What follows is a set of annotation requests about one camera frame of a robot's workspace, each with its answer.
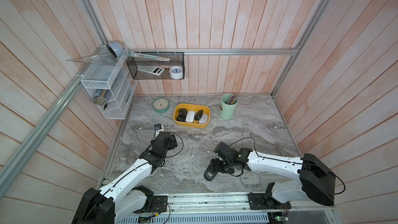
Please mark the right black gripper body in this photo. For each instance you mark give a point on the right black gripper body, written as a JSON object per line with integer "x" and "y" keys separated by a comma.
{"x": 227, "y": 167}

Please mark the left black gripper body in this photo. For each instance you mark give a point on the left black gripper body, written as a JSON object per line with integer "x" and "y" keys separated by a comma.
{"x": 172, "y": 144}

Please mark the black mouse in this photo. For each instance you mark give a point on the black mouse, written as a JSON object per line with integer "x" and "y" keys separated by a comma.
{"x": 209, "y": 176}
{"x": 198, "y": 115}
{"x": 182, "y": 113}

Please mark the white mouse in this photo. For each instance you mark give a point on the white mouse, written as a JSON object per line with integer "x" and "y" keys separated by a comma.
{"x": 190, "y": 116}
{"x": 204, "y": 119}

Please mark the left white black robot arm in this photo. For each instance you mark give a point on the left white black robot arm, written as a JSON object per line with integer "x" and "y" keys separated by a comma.
{"x": 123, "y": 196}

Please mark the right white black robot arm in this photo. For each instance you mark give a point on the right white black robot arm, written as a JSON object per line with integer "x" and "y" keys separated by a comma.
{"x": 310, "y": 178}

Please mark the yellow plastic storage box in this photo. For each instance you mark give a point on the yellow plastic storage box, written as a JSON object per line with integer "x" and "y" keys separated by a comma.
{"x": 192, "y": 107}

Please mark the green round clock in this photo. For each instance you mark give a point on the green round clock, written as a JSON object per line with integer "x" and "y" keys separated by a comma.
{"x": 161, "y": 105}

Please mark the green pen cup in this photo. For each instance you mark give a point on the green pen cup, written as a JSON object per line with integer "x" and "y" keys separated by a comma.
{"x": 226, "y": 111}

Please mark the pens in cup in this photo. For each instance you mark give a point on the pens in cup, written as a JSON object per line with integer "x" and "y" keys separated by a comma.
{"x": 233, "y": 99}

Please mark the rolled items on shelf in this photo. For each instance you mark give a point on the rolled items on shelf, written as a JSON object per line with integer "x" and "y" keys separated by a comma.
{"x": 100, "y": 97}

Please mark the white calculator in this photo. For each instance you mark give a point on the white calculator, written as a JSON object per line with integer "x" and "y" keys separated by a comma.
{"x": 152, "y": 70}

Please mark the white tape roll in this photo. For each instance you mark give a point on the white tape roll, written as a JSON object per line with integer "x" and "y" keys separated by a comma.
{"x": 176, "y": 72}

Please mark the green ruler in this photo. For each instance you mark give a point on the green ruler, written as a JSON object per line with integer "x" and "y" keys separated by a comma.
{"x": 150, "y": 57}

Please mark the clear triangle ruler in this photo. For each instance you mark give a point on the clear triangle ruler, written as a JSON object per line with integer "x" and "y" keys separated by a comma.
{"x": 101, "y": 59}

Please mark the grey round speaker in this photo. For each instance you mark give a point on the grey round speaker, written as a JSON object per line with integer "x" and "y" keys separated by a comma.
{"x": 115, "y": 48}

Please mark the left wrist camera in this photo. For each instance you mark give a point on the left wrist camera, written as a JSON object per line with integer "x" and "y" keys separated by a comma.
{"x": 158, "y": 128}

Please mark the aluminium front rail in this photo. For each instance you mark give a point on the aluminium front rail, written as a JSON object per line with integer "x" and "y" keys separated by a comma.
{"x": 226, "y": 203}

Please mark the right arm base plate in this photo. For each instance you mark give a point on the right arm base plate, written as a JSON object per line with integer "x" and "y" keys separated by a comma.
{"x": 266, "y": 201}

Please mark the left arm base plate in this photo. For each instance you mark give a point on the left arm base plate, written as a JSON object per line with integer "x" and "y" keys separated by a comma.
{"x": 155, "y": 204}

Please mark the white wire shelf rack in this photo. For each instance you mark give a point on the white wire shelf rack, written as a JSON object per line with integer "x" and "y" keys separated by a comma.
{"x": 117, "y": 80}

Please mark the black wire basket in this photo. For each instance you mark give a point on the black wire basket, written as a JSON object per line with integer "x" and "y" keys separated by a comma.
{"x": 176, "y": 59}

